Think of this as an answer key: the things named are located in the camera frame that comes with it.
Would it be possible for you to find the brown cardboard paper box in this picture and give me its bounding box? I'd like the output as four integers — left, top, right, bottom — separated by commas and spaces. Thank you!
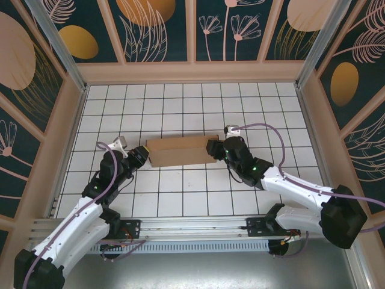
144, 134, 220, 169

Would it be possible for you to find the left base wiring yellow connector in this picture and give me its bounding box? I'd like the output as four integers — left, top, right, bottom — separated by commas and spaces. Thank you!
100, 231, 136, 252

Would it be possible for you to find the base wiring yellow connector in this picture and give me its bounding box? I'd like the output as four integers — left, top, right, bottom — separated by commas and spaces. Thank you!
279, 230, 301, 245
100, 231, 136, 252

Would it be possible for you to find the right base wiring yellow connector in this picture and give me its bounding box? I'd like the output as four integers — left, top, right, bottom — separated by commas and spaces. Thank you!
279, 230, 301, 245

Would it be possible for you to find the grey metal sheet panel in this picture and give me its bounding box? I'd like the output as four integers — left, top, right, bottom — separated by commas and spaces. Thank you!
17, 236, 371, 289

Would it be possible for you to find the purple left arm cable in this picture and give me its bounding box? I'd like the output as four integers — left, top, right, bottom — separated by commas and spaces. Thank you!
22, 142, 148, 289

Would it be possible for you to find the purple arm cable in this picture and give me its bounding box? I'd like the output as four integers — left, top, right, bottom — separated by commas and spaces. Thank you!
233, 123, 385, 259
22, 142, 148, 289

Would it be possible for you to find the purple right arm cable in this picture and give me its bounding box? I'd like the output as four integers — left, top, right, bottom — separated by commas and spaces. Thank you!
233, 123, 385, 259

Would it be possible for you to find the aluminium side rail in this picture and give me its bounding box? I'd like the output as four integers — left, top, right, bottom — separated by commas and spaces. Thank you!
45, 87, 88, 218
296, 87, 339, 213

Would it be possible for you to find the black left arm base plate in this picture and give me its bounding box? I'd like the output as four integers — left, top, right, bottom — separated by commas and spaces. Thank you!
108, 219, 142, 240

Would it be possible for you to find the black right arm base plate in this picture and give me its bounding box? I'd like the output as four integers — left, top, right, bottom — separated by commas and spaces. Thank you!
245, 217, 282, 238

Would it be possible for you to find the aluminium mounting rail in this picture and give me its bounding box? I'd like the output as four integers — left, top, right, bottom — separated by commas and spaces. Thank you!
28, 213, 357, 241

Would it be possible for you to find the slotted grey cable duct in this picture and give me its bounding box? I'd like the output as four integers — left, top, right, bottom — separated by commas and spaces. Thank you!
90, 240, 270, 253

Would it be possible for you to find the aluminium corner post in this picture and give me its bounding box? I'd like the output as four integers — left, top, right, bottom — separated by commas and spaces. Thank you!
294, 0, 348, 88
23, 0, 88, 93

